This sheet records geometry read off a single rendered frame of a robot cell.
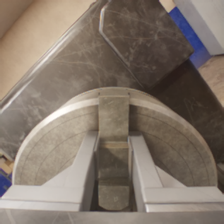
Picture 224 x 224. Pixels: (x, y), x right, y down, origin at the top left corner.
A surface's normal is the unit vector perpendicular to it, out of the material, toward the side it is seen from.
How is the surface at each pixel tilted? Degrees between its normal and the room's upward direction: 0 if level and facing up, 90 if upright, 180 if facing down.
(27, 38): 90
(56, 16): 90
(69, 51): 90
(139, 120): 90
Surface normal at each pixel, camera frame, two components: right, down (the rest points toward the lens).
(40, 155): -0.02, 0.26
